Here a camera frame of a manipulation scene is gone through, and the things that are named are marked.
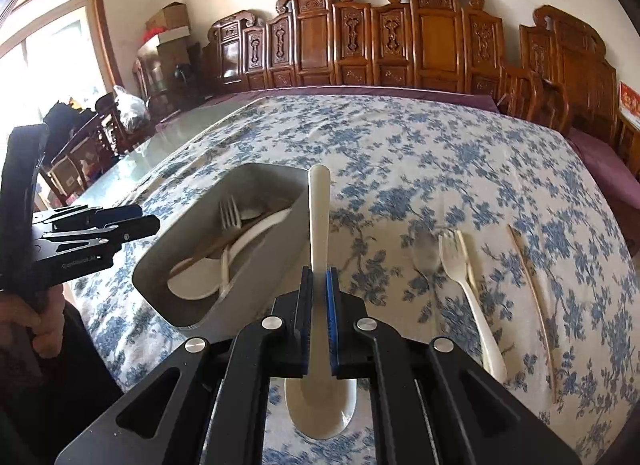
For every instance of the black bag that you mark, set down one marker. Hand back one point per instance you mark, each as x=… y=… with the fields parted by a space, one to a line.
x=65 y=112

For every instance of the red gift box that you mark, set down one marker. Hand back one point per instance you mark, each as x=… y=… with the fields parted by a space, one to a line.
x=631 y=100

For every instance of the purple bench cushion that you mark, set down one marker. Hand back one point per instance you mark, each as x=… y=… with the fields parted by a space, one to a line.
x=480 y=101

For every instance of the person's dark clothing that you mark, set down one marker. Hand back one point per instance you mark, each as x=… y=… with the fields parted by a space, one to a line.
x=75 y=395

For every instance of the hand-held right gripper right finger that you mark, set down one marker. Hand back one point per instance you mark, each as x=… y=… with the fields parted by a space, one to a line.
x=332 y=325

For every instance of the large white rice spoon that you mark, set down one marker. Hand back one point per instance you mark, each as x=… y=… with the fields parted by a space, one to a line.
x=195 y=285

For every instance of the white soup spoon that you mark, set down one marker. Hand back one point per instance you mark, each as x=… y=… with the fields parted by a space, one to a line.
x=252 y=215
x=318 y=225

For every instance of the person's left hand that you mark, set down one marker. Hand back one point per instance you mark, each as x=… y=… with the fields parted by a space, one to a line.
x=45 y=330

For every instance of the dark cabinet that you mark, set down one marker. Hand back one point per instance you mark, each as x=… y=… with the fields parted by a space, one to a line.
x=170 y=75

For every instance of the white plastic fork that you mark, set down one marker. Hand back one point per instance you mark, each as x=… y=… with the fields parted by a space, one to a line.
x=480 y=315

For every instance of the white lidded box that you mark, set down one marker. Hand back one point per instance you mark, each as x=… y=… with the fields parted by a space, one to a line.
x=170 y=42

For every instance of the carved wooden armchair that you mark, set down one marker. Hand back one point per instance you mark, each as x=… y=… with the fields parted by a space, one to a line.
x=575 y=70

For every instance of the rectangular metal tin box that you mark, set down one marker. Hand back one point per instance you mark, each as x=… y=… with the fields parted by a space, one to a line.
x=260 y=285

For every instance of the brown cardboard box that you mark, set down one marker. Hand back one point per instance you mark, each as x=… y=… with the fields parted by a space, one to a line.
x=167 y=17

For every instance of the blue floral tablecloth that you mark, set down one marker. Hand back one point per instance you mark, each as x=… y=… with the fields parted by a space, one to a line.
x=425 y=170

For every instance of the wooden chopstick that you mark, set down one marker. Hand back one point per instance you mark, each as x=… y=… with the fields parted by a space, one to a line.
x=537 y=305
x=200 y=255

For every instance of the carved wooden sofa bench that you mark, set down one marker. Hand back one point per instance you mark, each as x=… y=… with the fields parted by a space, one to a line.
x=435 y=45

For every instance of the white plastic spoon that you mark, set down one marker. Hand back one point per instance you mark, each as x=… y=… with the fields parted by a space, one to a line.
x=226 y=270

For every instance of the wooden window frame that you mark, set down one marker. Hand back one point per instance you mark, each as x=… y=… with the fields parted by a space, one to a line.
x=102 y=20

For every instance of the clear plastic bag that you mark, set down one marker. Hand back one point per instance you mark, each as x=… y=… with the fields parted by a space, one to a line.
x=130 y=110

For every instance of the purple armchair cushion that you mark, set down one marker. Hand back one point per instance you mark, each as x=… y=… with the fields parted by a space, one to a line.
x=605 y=160

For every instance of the metal spoon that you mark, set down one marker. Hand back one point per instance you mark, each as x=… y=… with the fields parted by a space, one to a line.
x=426 y=252

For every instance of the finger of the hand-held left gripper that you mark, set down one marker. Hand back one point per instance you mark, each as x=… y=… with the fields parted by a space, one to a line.
x=117 y=212
x=140 y=227

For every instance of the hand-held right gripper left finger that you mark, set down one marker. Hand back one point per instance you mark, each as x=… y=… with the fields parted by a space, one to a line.
x=305 y=325

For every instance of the carved wooden chair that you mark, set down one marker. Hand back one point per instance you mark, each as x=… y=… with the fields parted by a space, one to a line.
x=75 y=155

